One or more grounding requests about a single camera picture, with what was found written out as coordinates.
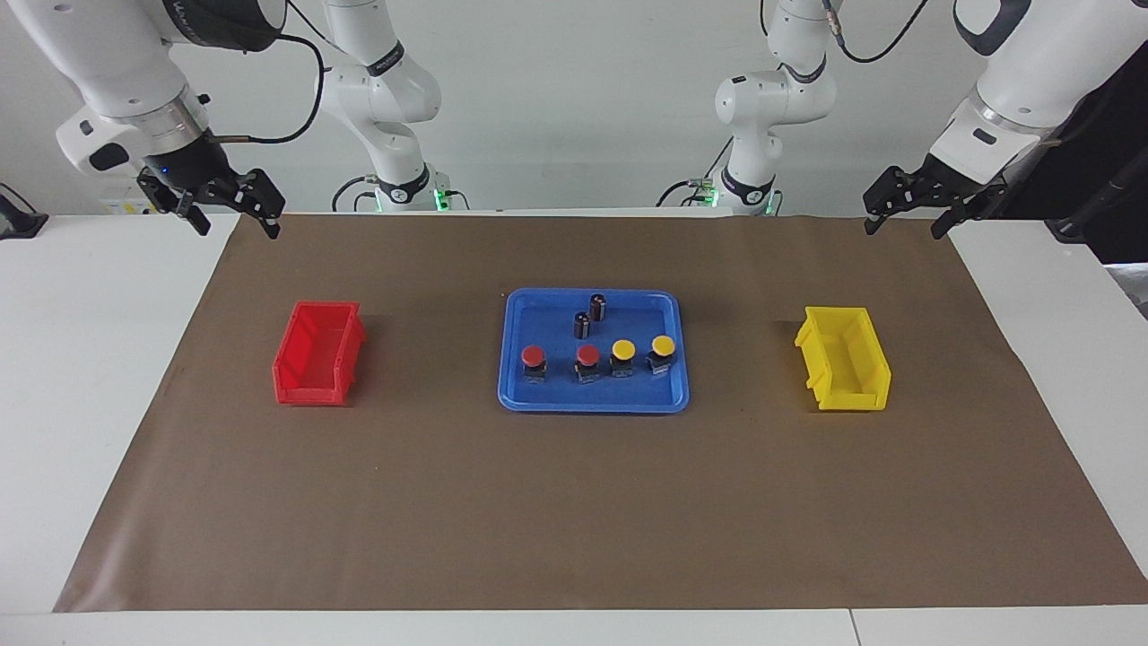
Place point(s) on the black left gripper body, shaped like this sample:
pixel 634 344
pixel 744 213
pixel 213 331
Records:
pixel 960 184

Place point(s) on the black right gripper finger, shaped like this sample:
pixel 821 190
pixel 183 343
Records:
pixel 195 215
pixel 262 197

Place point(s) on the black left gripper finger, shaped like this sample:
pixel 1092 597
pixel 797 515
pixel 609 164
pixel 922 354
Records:
pixel 892 190
pixel 958 213

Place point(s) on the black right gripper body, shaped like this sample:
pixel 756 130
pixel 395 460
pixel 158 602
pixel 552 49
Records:
pixel 188 170

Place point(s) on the yellow push button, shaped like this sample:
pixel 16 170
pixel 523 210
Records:
pixel 663 344
pixel 623 349

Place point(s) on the red push button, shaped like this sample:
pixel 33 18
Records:
pixel 534 357
pixel 587 356

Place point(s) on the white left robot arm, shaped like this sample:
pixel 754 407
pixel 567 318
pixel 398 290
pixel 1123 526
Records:
pixel 1031 81

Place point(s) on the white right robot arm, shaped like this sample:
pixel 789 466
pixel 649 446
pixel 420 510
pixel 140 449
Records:
pixel 117 72

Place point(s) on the black tripod stand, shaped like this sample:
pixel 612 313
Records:
pixel 1090 229

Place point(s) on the black backdrop panel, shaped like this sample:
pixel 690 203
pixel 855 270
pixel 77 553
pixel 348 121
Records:
pixel 1112 135

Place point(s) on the red plastic bin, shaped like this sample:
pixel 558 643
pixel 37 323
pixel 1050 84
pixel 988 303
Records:
pixel 314 359

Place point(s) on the yellow plastic bin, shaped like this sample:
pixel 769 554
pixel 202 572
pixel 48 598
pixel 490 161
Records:
pixel 847 359

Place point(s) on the small black device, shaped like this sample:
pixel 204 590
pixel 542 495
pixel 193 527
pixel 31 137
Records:
pixel 18 222

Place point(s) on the black cylindrical capacitor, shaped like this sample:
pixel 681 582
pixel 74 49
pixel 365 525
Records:
pixel 582 326
pixel 598 308

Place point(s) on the blue plastic tray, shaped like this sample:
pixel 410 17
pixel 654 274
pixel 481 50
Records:
pixel 547 395

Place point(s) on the brown paper table mat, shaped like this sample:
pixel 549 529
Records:
pixel 574 502

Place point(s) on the white wall socket box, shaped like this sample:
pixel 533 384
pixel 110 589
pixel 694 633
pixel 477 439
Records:
pixel 121 205

